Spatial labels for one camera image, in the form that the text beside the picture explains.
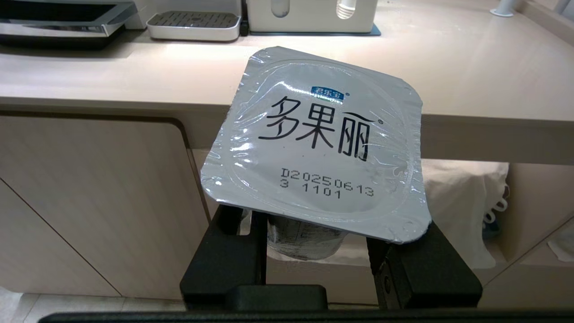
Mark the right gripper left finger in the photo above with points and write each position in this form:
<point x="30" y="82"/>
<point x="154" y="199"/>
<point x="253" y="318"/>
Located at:
<point x="224" y="264"/>

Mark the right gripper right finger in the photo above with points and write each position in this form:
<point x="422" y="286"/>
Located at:
<point x="430" y="273"/>

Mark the foil-sealed yogurt cup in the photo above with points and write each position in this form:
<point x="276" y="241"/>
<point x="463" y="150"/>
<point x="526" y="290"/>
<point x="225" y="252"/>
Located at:
<point x="314" y="143"/>

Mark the wooden cabinet door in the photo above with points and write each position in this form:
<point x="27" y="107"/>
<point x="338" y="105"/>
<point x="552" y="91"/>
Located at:
<point x="89" y="202"/>

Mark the white cloth bag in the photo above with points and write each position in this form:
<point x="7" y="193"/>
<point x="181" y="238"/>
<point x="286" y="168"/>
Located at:
<point x="462" y="206"/>

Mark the white drip tray with grate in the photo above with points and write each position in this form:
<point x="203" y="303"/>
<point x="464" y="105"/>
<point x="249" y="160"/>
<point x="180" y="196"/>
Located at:
<point x="193" y="26"/>

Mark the dark mat under box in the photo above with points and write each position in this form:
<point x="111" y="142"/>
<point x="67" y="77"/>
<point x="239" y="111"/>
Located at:
<point x="314" y="32"/>

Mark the white box with cutouts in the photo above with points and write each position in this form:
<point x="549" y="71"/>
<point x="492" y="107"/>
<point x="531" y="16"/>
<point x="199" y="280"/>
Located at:
<point x="309" y="14"/>

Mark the white pole base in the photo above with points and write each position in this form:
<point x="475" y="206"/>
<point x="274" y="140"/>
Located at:
<point x="504" y="8"/>

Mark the silver and black appliance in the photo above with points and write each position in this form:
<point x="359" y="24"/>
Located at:
<point x="58" y="22"/>

